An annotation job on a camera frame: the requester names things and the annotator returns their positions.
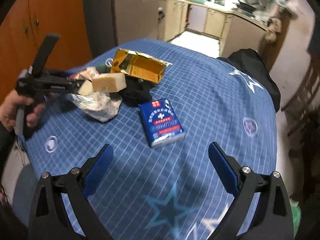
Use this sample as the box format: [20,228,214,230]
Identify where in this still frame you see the clear plastic bag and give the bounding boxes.
[66,92,122,122]

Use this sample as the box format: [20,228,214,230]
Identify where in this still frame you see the yellow sponge block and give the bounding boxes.
[78,72,127,95]

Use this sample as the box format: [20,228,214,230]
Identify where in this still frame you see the gold foil carton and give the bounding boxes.
[111,48,172,84]

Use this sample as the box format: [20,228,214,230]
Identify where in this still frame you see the blue tissue pack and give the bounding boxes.
[139,98,185,148]

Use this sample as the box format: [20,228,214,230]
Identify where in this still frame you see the green-lined trash bin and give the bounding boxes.
[289,198,302,238]

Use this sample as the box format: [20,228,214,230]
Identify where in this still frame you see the beige kitchen cabinets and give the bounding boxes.
[158,0,267,57]

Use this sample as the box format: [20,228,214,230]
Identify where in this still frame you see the person's left hand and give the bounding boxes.
[1,89,46,132]

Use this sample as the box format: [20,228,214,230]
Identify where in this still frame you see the green rolled cloth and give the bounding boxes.
[95,64,111,74]

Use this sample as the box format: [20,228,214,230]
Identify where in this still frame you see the orange wooden cabinet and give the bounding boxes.
[1,0,92,99]

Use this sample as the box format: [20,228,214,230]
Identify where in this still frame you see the grey refrigerator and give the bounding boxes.
[83,0,159,57]

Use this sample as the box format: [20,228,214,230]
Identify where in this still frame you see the wooden chair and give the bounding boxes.
[281,54,319,137]

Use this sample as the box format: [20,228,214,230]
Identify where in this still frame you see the black cloth bag on floor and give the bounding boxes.
[217,49,281,112]

